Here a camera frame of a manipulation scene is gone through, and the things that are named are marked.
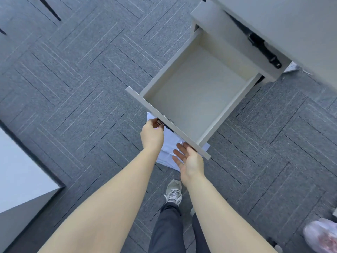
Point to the person's right hand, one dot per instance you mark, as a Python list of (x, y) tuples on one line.
[(191, 164)]

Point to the person's left hand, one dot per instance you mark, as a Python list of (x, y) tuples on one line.
[(151, 136)]

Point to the person's right middle finger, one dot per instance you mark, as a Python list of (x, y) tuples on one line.
[(178, 154)]

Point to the person's left fingers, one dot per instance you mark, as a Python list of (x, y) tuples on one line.
[(154, 123)]

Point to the white drawer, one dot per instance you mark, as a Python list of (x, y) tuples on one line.
[(200, 86)]

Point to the person's left forearm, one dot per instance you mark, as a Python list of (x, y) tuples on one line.
[(110, 205)]

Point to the person's right forearm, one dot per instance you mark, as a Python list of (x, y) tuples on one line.
[(221, 221)]

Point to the white sheet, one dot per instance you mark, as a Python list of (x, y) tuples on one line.
[(169, 148)]

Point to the grey sneaker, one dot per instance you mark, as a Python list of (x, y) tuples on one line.
[(192, 211), (173, 191)]

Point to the dark grey trousers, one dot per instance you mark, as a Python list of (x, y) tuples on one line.
[(168, 229)]

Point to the white drawer cabinet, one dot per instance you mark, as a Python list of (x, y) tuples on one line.
[(223, 26)]

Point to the white table with black edge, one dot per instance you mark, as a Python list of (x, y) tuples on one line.
[(21, 173)]

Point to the white printed paper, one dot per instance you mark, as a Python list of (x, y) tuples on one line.
[(291, 67)]

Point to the black chair leg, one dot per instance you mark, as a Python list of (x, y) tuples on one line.
[(2, 31), (48, 9)]

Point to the white desk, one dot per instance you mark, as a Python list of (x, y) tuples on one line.
[(294, 26)]

